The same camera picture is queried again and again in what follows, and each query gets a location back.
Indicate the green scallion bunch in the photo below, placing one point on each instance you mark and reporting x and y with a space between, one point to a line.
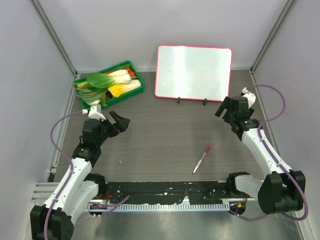
90 97

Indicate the green bok choy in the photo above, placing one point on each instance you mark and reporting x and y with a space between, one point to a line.
103 81

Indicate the purple capped marker pen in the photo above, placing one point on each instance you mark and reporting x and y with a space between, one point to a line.
201 159

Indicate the pink framed whiteboard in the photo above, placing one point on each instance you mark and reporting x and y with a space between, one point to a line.
193 72

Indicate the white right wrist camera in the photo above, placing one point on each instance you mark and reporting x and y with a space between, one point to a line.
250 96

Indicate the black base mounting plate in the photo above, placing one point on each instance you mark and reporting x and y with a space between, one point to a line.
169 192

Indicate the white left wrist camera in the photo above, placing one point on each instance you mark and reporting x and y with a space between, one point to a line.
95 112

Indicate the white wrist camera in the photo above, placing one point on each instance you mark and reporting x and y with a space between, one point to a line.
250 96
95 112

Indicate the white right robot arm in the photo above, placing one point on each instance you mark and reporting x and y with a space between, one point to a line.
282 189

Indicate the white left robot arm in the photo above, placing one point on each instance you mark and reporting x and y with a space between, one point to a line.
55 219

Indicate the yellow white napa cabbage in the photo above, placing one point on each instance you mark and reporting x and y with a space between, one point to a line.
120 89

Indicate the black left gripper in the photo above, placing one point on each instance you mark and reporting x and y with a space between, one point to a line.
121 123

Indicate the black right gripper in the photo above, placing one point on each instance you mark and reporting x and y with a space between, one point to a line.
226 104

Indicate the white slotted cable duct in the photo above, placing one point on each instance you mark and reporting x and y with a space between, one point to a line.
183 207

